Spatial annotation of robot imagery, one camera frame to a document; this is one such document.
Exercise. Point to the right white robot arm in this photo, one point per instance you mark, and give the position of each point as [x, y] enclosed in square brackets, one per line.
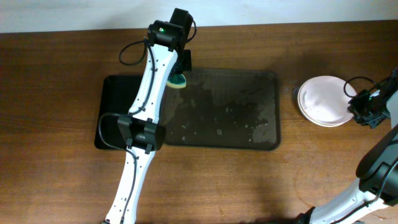
[375, 186]

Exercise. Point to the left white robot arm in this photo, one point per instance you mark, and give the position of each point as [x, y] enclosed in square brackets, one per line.
[164, 42]

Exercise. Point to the green and yellow sponge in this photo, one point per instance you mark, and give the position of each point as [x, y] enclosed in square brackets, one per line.
[176, 81]

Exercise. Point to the brown serving tray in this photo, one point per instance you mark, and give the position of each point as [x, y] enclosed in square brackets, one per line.
[231, 109]

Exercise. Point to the pinkish white plate top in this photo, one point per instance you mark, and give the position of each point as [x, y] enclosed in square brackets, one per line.
[325, 98]

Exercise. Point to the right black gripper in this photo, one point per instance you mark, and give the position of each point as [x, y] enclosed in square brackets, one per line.
[367, 115]

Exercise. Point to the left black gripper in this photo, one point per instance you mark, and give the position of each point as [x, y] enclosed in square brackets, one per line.
[185, 62]

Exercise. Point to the black plastic sponge tray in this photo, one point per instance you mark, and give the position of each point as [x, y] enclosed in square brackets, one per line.
[115, 129]

